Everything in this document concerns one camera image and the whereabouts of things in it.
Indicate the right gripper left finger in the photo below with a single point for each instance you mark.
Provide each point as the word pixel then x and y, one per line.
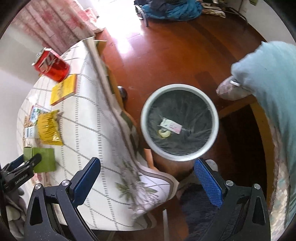
pixel 42 222

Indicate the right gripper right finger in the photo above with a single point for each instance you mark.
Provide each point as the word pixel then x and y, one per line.
pixel 242 211

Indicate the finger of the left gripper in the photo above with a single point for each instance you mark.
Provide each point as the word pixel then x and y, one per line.
pixel 23 173
pixel 14 164

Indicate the green paper box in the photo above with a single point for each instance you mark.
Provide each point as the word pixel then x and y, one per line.
pixel 47 163

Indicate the yellow picture box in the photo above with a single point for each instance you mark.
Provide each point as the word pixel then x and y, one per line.
pixel 63 90

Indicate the yellow lemon peel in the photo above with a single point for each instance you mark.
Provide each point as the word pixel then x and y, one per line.
pixel 163 133

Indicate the pink toothpaste box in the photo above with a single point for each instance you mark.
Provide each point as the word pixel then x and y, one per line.
pixel 171 125

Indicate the white round trash bin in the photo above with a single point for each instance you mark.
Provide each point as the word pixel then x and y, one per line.
pixel 187 106

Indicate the yellow snack bag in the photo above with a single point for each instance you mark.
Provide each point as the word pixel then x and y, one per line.
pixel 48 128

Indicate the blue white milk carton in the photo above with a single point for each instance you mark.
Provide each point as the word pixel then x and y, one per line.
pixel 34 114

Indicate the white patterned tablecloth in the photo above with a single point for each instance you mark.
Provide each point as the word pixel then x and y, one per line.
pixel 93 124

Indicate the red soda can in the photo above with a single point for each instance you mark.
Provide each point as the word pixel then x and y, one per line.
pixel 47 62

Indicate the pink floral curtain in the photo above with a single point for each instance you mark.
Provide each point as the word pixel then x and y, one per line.
pixel 57 24

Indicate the light blue blanket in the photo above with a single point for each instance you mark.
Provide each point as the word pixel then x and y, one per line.
pixel 269 73

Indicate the blue clothes pile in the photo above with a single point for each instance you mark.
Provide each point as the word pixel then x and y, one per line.
pixel 171 10

